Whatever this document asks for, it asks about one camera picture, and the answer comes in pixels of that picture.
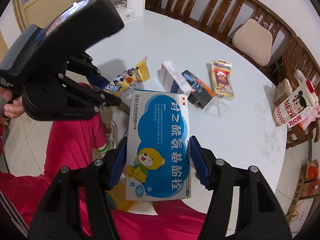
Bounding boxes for yellow snack wrapper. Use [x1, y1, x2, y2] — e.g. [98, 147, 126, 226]
[103, 57, 150, 97]

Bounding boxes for beige chair cushion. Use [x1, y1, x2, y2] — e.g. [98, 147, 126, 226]
[232, 18, 273, 67]

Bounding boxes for Nezha paper bag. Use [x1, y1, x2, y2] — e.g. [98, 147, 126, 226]
[287, 103, 320, 128]

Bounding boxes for clear plastic wrapper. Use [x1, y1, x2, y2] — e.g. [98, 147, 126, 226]
[204, 98, 229, 119]

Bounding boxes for pink tissue paper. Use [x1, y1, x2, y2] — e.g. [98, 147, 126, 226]
[299, 109, 319, 130]

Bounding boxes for white text medicine box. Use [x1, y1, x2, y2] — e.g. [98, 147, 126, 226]
[158, 61, 192, 96]

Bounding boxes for person's left hand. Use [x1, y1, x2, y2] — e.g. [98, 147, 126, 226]
[0, 87, 25, 119]

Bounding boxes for white paper roll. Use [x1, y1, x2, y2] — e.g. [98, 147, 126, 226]
[127, 0, 146, 17]

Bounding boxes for gold purple snack box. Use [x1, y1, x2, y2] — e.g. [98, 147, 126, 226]
[210, 61, 234, 100]

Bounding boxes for black orange box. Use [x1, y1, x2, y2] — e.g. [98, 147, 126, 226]
[182, 70, 214, 109]

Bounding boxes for blue white medicine box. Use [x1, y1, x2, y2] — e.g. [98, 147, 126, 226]
[125, 90, 191, 201]

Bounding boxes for Nezha paper cup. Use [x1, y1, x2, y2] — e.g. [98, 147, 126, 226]
[272, 79, 318, 126]

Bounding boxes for red trousers leg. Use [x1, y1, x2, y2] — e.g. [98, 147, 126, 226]
[1, 115, 205, 239]

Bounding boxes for wooden bench chair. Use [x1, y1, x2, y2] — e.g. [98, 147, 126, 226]
[145, 0, 320, 150]

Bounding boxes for small white box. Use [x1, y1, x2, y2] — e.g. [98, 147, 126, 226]
[116, 7, 135, 21]

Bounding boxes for brown cardboard carton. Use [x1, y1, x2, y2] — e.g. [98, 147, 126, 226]
[273, 78, 292, 106]

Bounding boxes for cardboard boxes on floor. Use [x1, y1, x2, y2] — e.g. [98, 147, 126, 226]
[286, 159, 319, 232]

